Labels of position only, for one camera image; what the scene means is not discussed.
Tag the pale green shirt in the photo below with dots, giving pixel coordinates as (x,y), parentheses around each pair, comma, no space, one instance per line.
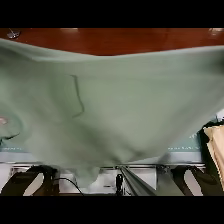
(113,100)

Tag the beige garment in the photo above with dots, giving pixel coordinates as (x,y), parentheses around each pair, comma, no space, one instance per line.
(216,143)

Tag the silver frame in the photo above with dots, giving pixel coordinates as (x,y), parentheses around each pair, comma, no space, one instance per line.
(138,186)

